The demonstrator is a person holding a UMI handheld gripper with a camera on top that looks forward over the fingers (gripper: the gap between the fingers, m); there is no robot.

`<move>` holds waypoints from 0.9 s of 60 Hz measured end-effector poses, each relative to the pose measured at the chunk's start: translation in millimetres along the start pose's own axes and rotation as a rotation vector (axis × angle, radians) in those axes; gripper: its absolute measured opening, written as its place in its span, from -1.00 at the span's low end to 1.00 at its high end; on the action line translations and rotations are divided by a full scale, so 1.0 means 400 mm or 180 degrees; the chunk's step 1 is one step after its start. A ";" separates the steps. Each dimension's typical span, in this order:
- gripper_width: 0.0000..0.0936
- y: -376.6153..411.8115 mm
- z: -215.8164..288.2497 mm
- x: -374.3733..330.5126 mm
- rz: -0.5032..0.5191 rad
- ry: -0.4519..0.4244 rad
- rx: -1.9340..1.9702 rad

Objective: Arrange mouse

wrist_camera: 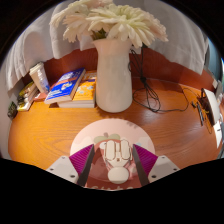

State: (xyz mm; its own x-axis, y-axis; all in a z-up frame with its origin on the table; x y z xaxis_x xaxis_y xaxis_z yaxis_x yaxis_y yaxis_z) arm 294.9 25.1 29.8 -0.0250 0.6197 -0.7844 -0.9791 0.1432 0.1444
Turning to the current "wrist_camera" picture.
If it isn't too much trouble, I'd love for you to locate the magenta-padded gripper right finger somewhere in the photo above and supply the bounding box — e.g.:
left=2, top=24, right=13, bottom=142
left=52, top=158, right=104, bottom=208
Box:
left=132, top=144, right=181, bottom=187

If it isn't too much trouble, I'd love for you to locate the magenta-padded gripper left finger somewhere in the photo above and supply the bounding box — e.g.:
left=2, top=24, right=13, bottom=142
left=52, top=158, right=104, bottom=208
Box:
left=45, top=144, right=96, bottom=188

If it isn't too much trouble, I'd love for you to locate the white computer mouse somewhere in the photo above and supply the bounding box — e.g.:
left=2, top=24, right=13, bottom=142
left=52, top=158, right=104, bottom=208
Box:
left=99, top=138, right=133, bottom=185

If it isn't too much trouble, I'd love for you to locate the round pink cartoon mouse pad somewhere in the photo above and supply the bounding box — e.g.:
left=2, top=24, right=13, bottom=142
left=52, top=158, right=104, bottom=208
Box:
left=69, top=118, right=156, bottom=191

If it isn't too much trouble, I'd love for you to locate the white and yellow book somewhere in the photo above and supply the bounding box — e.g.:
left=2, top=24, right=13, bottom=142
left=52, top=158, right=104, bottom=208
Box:
left=16, top=96, right=39, bottom=112

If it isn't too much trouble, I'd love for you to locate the dark red book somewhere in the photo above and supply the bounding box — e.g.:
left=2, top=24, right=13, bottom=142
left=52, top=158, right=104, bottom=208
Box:
left=33, top=91, right=48, bottom=102

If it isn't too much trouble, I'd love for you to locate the orange book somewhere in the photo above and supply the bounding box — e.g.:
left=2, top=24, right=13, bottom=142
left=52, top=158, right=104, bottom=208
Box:
left=57, top=72, right=98, bottom=109

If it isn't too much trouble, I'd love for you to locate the white flat device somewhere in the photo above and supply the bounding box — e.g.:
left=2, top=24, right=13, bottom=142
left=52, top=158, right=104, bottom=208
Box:
left=201, top=88, right=223, bottom=128

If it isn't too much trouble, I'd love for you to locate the blue book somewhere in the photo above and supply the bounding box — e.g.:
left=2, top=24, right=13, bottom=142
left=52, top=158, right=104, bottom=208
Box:
left=43, top=67, right=87, bottom=106

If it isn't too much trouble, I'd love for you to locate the cream tumbler with lid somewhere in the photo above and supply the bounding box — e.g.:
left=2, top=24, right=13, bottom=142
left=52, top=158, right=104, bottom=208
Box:
left=28, top=61, right=46, bottom=94

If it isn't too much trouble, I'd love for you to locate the white ceramic vase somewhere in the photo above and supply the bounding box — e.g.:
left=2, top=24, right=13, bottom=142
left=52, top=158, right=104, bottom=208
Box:
left=92, top=38, right=134, bottom=114

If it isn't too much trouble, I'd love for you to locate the white pleated curtain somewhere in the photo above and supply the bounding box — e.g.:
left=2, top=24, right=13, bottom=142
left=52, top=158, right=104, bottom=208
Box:
left=4, top=0, right=210, bottom=91

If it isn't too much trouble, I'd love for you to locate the white flower bouquet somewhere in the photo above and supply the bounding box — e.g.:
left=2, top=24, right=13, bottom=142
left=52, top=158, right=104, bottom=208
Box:
left=49, top=0, right=169, bottom=50

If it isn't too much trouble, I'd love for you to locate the black cable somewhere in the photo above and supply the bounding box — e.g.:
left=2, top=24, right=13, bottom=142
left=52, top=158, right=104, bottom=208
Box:
left=128, top=46, right=189, bottom=114

